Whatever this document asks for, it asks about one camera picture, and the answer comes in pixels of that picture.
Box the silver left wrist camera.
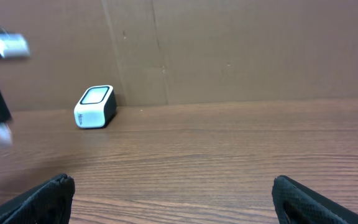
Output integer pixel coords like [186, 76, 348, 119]
[0, 33, 30, 59]

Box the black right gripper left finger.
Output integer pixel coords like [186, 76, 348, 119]
[0, 174, 75, 224]

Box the white barcode scanner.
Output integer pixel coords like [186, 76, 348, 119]
[74, 85, 117, 129]

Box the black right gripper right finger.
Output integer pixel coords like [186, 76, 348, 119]
[272, 175, 358, 224]

